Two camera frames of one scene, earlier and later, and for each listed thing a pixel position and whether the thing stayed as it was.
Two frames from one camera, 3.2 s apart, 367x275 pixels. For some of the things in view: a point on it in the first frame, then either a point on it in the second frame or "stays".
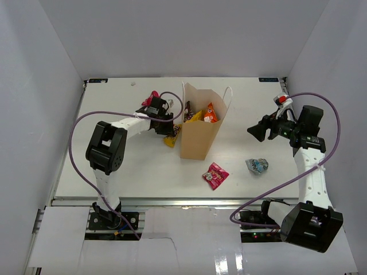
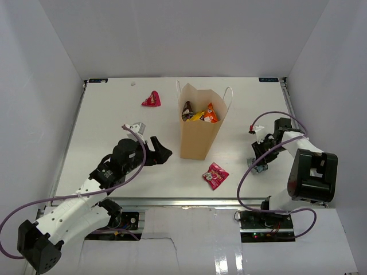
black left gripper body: [163, 128] → [129, 167]
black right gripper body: [285, 128] → [266, 145]
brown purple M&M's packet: [188, 112] stays
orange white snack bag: [210, 116] stays
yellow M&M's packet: [195, 117] stays
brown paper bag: [197, 136] stays
